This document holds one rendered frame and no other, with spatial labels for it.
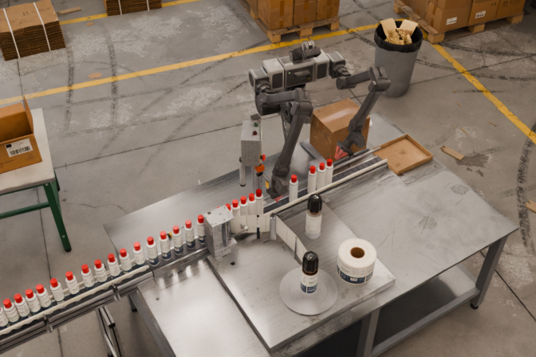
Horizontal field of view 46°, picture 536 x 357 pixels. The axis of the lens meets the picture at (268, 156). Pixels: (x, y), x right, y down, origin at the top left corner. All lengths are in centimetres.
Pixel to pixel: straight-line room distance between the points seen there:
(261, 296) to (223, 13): 463
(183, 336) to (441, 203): 176
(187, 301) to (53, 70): 389
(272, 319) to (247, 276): 30
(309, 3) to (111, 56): 216
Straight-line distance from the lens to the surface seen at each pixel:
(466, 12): 714
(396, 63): 597
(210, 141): 561
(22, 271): 492
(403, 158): 428
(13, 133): 464
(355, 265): 336
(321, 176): 382
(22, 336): 352
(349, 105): 419
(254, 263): 352
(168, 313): 343
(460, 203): 407
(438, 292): 437
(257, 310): 334
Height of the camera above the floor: 364
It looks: 42 degrees down
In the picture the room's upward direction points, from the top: straight up
